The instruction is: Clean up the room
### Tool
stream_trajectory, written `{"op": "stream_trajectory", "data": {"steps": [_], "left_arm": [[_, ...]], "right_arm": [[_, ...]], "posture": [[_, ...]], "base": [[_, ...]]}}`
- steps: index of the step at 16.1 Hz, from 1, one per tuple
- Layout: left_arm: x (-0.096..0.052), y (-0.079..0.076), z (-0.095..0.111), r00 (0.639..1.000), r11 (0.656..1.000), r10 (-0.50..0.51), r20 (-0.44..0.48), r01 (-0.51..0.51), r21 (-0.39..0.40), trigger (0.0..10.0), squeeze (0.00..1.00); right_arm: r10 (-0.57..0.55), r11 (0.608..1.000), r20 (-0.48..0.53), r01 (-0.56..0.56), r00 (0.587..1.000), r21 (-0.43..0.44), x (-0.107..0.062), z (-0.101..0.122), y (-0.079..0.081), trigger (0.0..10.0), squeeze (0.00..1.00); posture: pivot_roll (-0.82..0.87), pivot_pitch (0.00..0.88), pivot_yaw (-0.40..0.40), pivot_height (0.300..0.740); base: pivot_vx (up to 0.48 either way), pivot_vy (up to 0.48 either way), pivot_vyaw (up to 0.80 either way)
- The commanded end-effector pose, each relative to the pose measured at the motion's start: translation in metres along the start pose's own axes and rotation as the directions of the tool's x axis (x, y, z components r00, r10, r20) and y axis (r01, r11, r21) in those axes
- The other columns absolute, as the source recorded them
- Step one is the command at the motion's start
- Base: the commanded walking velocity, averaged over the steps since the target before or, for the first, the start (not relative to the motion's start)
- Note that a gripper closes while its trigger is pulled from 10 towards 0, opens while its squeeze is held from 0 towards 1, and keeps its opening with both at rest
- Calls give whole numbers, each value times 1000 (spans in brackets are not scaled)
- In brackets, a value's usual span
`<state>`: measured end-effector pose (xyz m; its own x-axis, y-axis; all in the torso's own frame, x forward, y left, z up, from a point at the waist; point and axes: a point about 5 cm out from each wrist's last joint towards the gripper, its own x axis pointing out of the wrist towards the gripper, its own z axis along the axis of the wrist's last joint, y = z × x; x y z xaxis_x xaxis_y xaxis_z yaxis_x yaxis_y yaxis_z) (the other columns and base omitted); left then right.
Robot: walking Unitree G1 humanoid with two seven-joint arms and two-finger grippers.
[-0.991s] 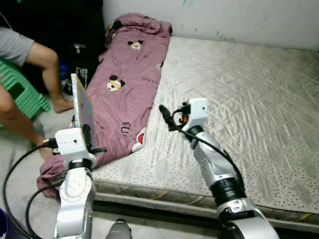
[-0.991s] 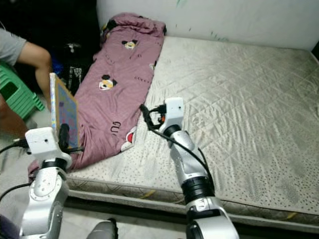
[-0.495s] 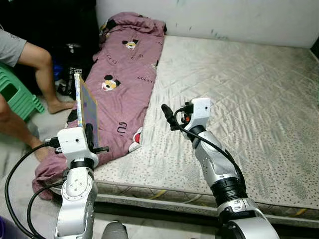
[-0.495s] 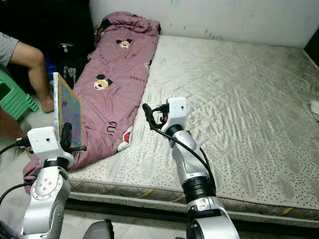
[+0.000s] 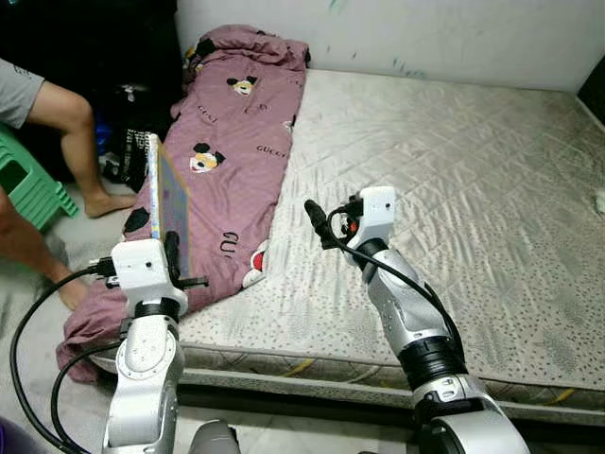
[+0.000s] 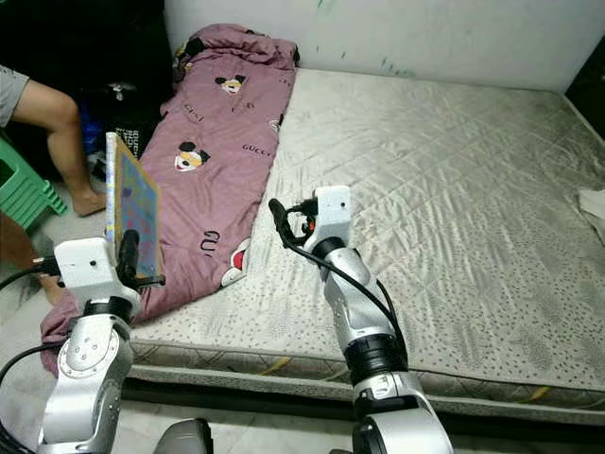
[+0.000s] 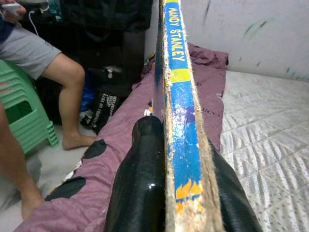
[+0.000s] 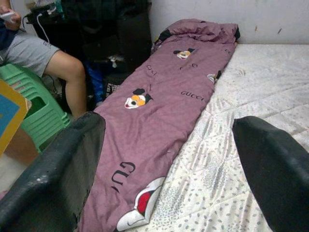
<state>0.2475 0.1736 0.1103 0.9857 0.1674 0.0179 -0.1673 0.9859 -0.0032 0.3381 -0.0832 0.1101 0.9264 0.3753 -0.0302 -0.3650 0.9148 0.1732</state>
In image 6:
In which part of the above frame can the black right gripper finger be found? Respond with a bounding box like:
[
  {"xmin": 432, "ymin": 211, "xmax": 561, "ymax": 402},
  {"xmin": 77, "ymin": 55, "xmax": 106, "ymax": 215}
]
[{"xmin": 268, "ymin": 198, "xmax": 294, "ymax": 242}]

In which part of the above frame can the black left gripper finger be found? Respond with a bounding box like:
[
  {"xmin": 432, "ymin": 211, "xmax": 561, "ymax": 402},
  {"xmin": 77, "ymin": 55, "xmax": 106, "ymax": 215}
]
[{"xmin": 118, "ymin": 230, "xmax": 140, "ymax": 287}]

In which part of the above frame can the yellow blue picture book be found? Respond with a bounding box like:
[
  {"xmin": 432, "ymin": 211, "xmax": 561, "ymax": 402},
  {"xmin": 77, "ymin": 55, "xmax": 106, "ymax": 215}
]
[{"xmin": 106, "ymin": 132, "xmax": 162, "ymax": 285}]

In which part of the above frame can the white pillow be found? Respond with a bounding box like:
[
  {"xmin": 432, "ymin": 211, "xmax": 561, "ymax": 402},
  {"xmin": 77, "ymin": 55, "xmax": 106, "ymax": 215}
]
[{"xmin": 577, "ymin": 187, "xmax": 605, "ymax": 249}]

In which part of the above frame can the green plastic stool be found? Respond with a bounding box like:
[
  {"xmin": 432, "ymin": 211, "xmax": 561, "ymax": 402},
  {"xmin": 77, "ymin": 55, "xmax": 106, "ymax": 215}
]
[{"xmin": 0, "ymin": 137, "xmax": 69, "ymax": 233}]

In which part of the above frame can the white quilted mattress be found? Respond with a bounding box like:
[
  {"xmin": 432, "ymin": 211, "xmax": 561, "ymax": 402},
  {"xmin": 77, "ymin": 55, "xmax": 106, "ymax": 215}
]
[{"xmin": 123, "ymin": 68, "xmax": 605, "ymax": 412}]

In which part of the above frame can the person in grey shorts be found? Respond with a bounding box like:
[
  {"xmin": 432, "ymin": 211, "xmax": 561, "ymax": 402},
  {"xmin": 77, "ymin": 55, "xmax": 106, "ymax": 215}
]
[{"xmin": 0, "ymin": 66, "xmax": 107, "ymax": 304}]

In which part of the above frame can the silver left robot leg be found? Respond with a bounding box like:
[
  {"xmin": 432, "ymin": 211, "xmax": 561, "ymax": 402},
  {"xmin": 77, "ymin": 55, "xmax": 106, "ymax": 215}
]
[{"xmin": 151, "ymin": 418, "xmax": 215, "ymax": 454}]

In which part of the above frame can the dark tufted headboard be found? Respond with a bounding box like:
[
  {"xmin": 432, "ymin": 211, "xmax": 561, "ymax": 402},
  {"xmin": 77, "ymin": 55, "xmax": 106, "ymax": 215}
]
[{"xmin": 562, "ymin": 59, "xmax": 605, "ymax": 143}]

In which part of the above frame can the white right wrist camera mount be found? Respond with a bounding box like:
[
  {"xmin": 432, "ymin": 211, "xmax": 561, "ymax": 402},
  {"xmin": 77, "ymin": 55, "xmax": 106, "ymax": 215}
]
[{"xmin": 314, "ymin": 186, "xmax": 351, "ymax": 242}]

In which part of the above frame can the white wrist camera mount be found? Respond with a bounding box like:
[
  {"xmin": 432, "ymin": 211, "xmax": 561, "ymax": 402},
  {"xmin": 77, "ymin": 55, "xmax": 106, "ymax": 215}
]
[
  {"xmin": 314, "ymin": 186, "xmax": 351, "ymax": 242},
  {"xmin": 54, "ymin": 236, "xmax": 138, "ymax": 313}
]

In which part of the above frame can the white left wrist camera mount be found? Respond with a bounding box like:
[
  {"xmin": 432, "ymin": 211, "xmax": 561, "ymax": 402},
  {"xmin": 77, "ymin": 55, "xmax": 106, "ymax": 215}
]
[{"xmin": 54, "ymin": 236, "xmax": 138, "ymax": 313}]

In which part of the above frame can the long black left arm cable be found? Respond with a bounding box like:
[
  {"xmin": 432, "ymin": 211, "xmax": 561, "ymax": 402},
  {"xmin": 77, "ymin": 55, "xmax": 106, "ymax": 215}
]
[{"xmin": 0, "ymin": 263, "xmax": 58, "ymax": 289}]

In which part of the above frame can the short black left arm cable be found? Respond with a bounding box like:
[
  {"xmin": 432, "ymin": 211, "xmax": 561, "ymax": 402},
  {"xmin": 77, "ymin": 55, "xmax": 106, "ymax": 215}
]
[{"xmin": 0, "ymin": 340, "xmax": 62, "ymax": 384}]

